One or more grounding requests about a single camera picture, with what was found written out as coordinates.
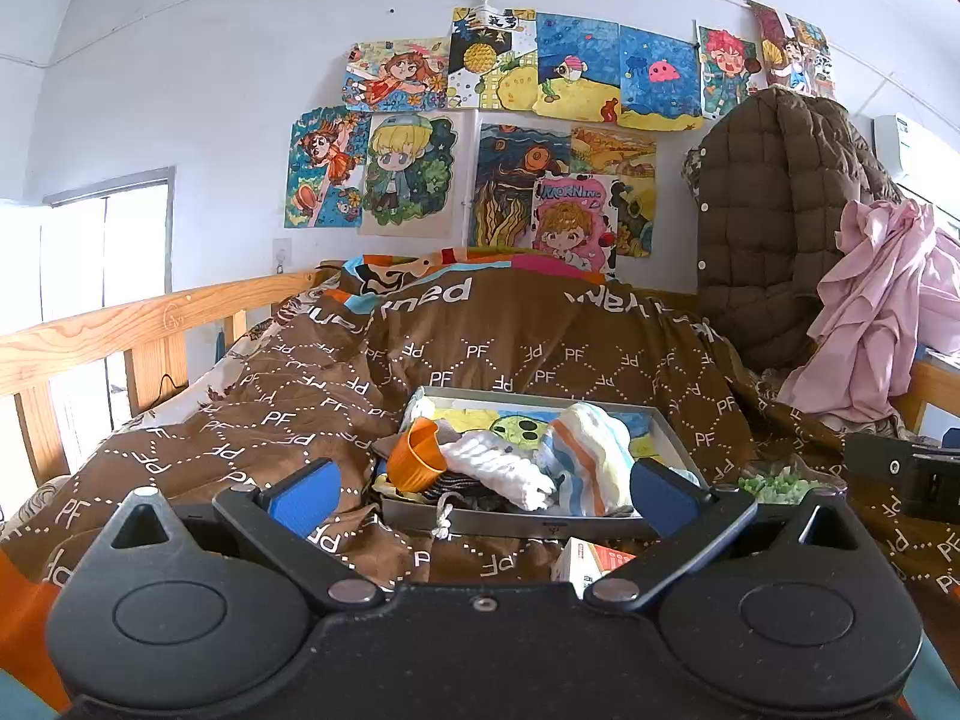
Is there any wooden bed rail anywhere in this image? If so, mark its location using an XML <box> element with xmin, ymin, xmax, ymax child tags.
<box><xmin>0</xmin><ymin>270</ymin><xmax>331</xmax><ymax>496</ymax></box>

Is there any brown printed blanket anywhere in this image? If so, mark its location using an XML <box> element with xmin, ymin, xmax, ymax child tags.
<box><xmin>0</xmin><ymin>253</ymin><xmax>960</xmax><ymax>691</ymax></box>

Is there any yellow fan wall poster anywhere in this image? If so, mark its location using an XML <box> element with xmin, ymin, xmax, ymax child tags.
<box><xmin>746</xmin><ymin>0</ymin><xmax>797</xmax><ymax>91</ymax></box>

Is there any fish on sand wall poster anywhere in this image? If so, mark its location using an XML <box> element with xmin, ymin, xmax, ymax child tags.
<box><xmin>534</xmin><ymin>13</ymin><xmax>623</xmax><ymax>121</ymax></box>

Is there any brown puffer jacket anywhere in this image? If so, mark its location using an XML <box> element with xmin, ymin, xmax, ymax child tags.
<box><xmin>682</xmin><ymin>86</ymin><xmax>912</xmax><ymax>372</ymax></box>

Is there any brown-haired fairy wall poster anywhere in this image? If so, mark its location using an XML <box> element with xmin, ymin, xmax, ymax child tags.
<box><xmin>343</xmin><ymin>37</ymin><xmax>451</xmax><ymax>112</ymax></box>

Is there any swirly night wall poster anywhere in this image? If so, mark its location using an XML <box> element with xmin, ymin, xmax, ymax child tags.
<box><xmin>472</xmin><ymin>124</ymin><xmax>575</xmax><ymax>248</ymax></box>

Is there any orange plastic cup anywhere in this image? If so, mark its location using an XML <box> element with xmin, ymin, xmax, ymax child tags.
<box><xmin>386</xmin><ymin>418</ymin><xmax>445</xmax><ymax>494</ymax></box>

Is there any red-haired child wall poster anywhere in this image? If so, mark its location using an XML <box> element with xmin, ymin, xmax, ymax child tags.
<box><xmin>696</xmin><ymin>24</ymin><xmax>758</xmax><ymax>121</ymax></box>

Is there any pink cloth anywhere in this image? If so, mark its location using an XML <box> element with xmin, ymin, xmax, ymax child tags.
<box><xmin>776</xmin><ymin>199</ymin><xmax>960</xmax><ymax>428</ymax></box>

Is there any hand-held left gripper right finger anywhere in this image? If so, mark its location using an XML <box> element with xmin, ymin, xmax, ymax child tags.
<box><xmin>585</xmin><ymin>456</ymin><xmax>890</xmax><ymax>607</ymax></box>

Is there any grey drawstring pouch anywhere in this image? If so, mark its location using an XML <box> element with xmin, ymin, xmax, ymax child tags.
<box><xmin>370</xmin><ymin>420</ymin><xmax>458</xmax><ymax>539</ymax></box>

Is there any blue-clothed child wall poster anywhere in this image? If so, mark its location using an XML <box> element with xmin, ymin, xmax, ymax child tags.
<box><xmin>784</xmin><ymin>15</ymin><xmax>835</xmax><ymax>100</ymax></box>

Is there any blond boy wall poster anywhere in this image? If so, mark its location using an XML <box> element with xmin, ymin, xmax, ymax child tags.
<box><xmin>358</xmin><ymin>111</ymin><xmax>460</xmax><ymax>237</ymax></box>

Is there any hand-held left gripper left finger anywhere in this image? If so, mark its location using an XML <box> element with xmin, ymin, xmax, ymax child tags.
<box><xmin>75</xmin><ymin>456</ymin><xmax>385</xmax><ymax>610</ymax></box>

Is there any grey tray with painted bottom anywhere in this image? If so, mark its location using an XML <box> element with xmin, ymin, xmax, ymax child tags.
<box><xmin>373</xmin><ymin>386</ymin><xmax>710</xmax><ymax>541</ymax></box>

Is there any striped pastel towel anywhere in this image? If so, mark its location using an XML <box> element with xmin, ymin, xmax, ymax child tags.
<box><xmin>534</xmin><ymin>403</ymin><xmax>635</xmax><ymax>517</ymax></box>

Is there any bright window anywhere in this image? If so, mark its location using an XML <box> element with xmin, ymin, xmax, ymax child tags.
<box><xmin>0</xmin><ymin>167</ymin><xmax>177</xmax><ymax>481</ymax></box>

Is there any flying girl wall poster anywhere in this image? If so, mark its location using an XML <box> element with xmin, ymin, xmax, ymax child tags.
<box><xmin>285</xmin><ymin>106</ymin><xmax>372</xmax><ymax>230</ymax></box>

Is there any white air conditioner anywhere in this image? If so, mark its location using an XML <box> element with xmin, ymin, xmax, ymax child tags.
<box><xmin>872</xmin><ymin>114</ymin><xmax>960</xmax><ymax>200</ymax></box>

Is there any pineapple wall poster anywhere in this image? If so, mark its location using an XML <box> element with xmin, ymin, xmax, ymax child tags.
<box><xmin>448</xmin><ymin>9</ymin><xmax>538</xmax><ymax>110</ymax></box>

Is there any white and orange box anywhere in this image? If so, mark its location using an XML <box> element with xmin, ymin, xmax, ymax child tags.
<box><xmin>551</xmin><ymin>536</ymin><xmax>638</xmax><ymax>593</ymax></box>

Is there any pink chibi boy wall poster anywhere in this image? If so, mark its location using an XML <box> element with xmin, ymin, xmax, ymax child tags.
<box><xmin>532</xmin><ymin>174</ymin><xmax>620</xmax><ymax>275</ymax></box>

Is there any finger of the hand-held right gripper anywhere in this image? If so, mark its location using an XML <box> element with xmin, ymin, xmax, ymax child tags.
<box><xmin>846</xmin><ymin>431</ymin><xmax>960</xmax><ymax>522</ymax></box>

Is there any pink jellyfish wall poster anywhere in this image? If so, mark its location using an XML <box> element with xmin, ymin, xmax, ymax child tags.
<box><xmin>619</xmin><ymin>26</ymin><xmax>704</xmax><ymax>132</ymax></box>

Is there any white towel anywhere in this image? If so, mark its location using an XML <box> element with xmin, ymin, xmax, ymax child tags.
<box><xmin>441</xmin><ymin>431</ymin><xmax>560</xmax><ymax>512</ymax></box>

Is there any orange landscape wall poster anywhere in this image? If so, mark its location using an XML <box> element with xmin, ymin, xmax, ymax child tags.
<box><xmin>570</xmin><ymin>127</ymin><xmax>657</xmax><ymax>257</ymax></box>

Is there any wooden bed end frame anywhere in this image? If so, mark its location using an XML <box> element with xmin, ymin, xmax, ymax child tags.
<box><xmin>892</xmin><ymin>356</ymin><xmax>960</xmax><ymax>440</ymax></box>

